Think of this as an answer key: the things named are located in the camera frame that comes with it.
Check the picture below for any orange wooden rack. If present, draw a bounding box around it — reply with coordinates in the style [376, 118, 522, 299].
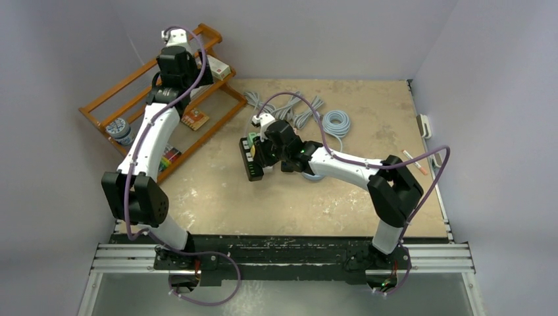
[78, 22, 247, 184]

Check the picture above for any white wall clip lower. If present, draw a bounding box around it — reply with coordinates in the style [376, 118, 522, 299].
[430, 152, 444, 169]

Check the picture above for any green plug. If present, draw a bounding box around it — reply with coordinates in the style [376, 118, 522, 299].
[247, 132, 257, 147]

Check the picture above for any blue white ceramic jar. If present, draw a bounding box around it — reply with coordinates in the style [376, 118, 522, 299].
[105, 118, 135, 146]

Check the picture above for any coiled light blue cable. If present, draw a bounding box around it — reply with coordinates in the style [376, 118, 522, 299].
[320, 109, 351, 153]

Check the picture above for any orange snack packet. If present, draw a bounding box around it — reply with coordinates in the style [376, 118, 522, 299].
[181, 108, 209, 131]

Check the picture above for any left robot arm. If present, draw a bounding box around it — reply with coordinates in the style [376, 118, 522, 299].
[101, 45, 213, 269]

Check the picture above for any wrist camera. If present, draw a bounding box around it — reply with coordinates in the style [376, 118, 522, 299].
[161, 28, 190, 49]
[250, 113, 276, 132]

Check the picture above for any grey cable bundle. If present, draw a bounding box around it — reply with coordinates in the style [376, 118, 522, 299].
[243, 90, 263, 115]
[272, 92, 305, 125]
[293, 95, 325, 130]

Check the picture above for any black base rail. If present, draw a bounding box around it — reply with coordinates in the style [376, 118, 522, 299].
[109, 234, 411, 290]

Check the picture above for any white wall clip upper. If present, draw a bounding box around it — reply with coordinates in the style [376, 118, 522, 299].
[416, 114, 432, 140]

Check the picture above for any round blue power hub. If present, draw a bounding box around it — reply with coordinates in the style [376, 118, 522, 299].
[301, 172, 325, 182]

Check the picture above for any black power strip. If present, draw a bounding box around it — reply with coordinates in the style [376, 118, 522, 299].
[239, 137, 264, 182]

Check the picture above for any grey cable right bundle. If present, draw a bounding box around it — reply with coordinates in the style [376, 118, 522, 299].
[293, 95, 325, 130]

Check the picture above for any colour marker pack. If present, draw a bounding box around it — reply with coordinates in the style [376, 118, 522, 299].
[158, 145, 182, 172]

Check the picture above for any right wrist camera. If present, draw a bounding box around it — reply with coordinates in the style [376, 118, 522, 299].
[250, 113, 276, 132]

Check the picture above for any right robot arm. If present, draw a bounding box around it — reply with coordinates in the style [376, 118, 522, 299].
[251, 114, 424, 268]

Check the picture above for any white red box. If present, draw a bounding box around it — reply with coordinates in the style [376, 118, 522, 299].
[207, 55, 231, 81]

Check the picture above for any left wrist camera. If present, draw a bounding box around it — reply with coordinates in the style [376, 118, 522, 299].
[161, 28, 190, 49]

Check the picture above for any grey cable middle bundle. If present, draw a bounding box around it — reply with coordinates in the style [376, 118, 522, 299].
[272, 92, 305, 125]

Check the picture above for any grey cable left bundle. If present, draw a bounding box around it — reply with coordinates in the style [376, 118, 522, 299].
[243, 90, 263, 115]

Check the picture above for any orange white pen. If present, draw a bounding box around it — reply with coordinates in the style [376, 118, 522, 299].
[401, 150, 429, 176]

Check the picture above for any white wall clip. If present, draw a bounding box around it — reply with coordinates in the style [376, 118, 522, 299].
[430, 152, 444, 169]
[416, 114, 432, 140]

